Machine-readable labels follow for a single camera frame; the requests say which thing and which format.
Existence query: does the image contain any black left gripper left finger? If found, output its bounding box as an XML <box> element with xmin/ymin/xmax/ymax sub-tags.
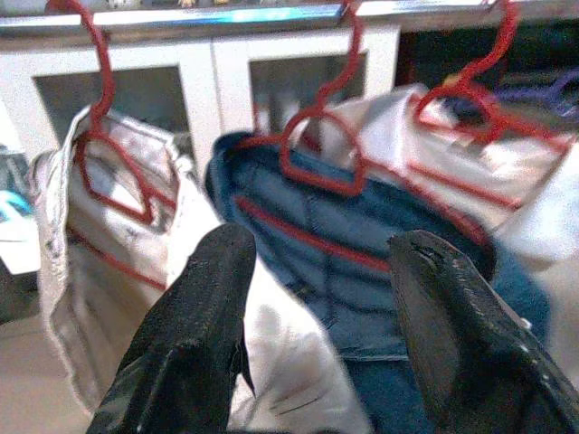
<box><xmin>85</xmin><ymin>223</ymin><xmax>258</xmax><ymax>434</ymax></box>

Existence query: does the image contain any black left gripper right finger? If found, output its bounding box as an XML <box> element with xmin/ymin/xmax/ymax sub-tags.
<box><xmin>388</xmin><ymin>229</ymin><xmax>579</xmax><ymax>434</ymax></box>

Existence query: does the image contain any purple plastic hanger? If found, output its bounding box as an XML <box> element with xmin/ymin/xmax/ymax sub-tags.
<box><xmin>492</xmin><ymin>67</ymin><xmax>579</xmax><ymax>118</ymax></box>

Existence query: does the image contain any red plastic hanger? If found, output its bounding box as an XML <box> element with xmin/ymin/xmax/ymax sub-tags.
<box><xmin>233</xmin><ymin>0</ymin><xmax>492</xmax><ymax>272</ymax></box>
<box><xmin>44</xmin><ymin>0</ymin><xmax>180</xmax><ymax>290</ymax></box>
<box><xmin>409</xmin><ymin>0</ymin><xmax>578</xmax><ymax>209</ymax></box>

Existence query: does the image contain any beige white hung garment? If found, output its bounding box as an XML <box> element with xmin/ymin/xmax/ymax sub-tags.
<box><xmin>29</xmin><ymin>106</ymin><xmax>372</xmax><ymax>434</ymax></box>

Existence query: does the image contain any blue denim garment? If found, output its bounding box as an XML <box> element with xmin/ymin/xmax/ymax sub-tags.
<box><xmin>205</xmin><ymin>130</ymin><xmax>551</xmax><ymax>434</ymax></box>

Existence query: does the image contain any white collared shirt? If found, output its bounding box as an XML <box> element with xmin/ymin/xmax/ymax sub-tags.
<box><xmin>252</xmin><ymin>83</ymin><xmax>579</xmax><ymax>272</ymax></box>

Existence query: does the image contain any white glass door cabinet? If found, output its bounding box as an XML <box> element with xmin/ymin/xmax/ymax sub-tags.
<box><xmin>0</xmin><ymin>22</ymin><xmax>403</xmax><ymax>191</ymax></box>

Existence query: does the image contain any black television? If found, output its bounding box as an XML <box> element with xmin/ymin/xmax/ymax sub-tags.
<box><xmin>397</xmin><ymin>20</ymin><xmax>579</xmax><ymax>91</ymax></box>

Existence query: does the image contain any steel clothes rack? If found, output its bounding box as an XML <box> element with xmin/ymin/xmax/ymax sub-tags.
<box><xmin>0</xmin><ymin>0</ymin><xmax>498</xmax><ymax>37</ymax></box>

